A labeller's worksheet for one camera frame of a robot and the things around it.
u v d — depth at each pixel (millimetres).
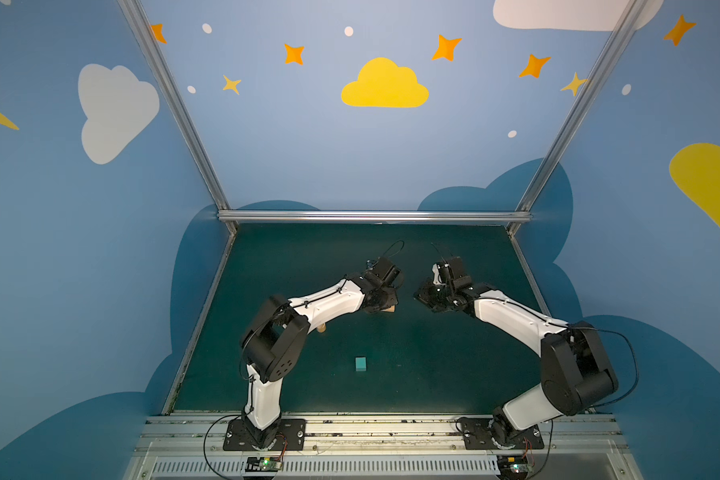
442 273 748
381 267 733
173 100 827
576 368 452
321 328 911
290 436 748
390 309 840
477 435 747
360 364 841
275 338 506
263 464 704
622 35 723
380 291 818
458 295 686
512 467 716
